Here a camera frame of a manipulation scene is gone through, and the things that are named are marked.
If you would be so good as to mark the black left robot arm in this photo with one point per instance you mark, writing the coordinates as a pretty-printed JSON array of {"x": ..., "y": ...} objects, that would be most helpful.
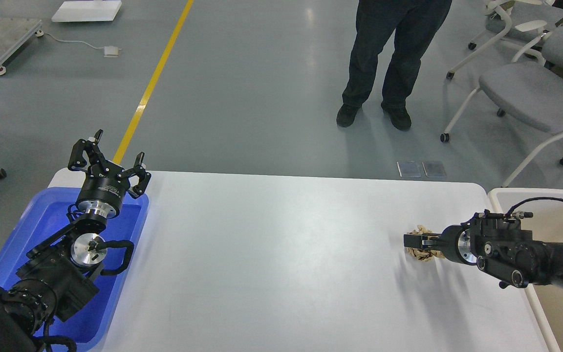
[{"x": 58, "y": 279}]

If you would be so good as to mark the floor metal plate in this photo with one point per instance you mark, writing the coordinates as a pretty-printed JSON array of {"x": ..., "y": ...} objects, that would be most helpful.
[
  {"x": 409, "y": 169},
  {"x": 434, "y": 169}
]

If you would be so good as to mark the left floor metal plate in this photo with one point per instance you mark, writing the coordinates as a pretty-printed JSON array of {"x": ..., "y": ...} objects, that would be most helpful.
[{"x": 409, "y": 169}]

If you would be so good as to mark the right floor metal plate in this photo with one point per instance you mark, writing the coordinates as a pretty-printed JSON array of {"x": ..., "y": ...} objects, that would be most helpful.
[{"x": 434, "y": 169}]

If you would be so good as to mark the white plastic bin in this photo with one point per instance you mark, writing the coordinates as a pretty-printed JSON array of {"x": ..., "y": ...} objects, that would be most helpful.
[{"x": 547, "y": 226}]

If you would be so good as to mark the white flat board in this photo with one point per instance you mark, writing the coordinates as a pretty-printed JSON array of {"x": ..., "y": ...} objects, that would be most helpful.
[{"x": 87, "y": 11}]

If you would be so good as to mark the white power adapter with cable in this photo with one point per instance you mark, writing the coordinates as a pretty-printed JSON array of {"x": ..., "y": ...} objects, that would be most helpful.
[{"x": 107, "y": 51}]

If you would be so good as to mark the grey chair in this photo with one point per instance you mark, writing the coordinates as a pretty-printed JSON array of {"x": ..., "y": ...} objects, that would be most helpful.
[
  {"x": 526, "y": 90},
  {"x": 512, "y": 22}
]

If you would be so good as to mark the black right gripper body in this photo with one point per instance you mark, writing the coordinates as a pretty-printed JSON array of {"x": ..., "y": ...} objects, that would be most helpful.
[{"x": 455, "y": 245}]

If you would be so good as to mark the grey chair far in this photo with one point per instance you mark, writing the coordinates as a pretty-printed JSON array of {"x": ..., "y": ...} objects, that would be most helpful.
[{"x": 512, "y": 22}]

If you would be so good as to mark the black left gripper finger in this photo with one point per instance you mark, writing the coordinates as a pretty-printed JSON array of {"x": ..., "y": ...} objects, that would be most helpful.
[
  {"x": 144, "y": 177},
  {"x": 86, "y": 153}
]

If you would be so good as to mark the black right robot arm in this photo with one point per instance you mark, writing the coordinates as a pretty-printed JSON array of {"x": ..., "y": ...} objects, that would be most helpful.
[{"x": 498, "y": 246}]

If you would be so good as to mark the grey chair near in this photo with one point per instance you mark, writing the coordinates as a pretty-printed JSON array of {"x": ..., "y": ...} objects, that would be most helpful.
[{"x": 526, "y": 90}]

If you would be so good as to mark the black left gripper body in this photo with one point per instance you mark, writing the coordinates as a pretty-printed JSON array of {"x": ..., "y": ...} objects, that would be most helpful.
[{"x": 103, "y": 192}]

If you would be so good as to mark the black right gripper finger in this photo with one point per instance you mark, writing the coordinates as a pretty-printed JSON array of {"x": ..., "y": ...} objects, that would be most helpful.
[{"x": 422, "y": 241}]

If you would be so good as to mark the brown paper ball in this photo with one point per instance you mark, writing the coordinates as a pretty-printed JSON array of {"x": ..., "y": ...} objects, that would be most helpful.
[{"x": 421, "y": 254}]

